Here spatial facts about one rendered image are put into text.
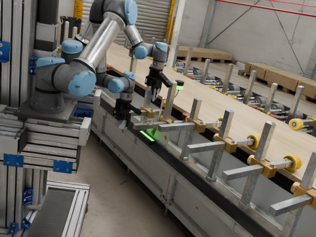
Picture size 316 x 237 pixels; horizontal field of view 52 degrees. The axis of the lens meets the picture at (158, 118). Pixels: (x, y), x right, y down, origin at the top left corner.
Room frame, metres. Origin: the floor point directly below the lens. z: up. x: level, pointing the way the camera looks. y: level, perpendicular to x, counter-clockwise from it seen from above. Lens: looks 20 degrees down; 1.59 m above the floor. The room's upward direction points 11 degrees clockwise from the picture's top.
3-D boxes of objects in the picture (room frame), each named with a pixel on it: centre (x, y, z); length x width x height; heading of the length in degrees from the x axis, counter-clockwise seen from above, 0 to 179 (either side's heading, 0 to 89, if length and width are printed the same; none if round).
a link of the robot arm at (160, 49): (2.00, 0.07, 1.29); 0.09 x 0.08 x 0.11; 89
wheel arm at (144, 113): (2.17, 0.11, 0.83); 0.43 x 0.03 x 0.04; 128
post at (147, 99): (2.23, 0.10, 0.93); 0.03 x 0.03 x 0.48; 38
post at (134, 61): (2.44, 0.26, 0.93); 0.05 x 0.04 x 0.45; 38
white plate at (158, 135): (2.04, -0.02, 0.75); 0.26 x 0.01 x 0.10; 38
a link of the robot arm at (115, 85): (1.70, 0.26, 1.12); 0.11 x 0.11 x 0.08; 68
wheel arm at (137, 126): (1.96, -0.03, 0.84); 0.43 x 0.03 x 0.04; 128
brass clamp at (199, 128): (1.81, -0.22, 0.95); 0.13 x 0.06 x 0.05; 38
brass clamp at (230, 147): (1.62, -0.37, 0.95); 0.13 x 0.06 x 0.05; 38
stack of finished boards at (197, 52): (10.58, -0.85, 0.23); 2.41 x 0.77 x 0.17; 129
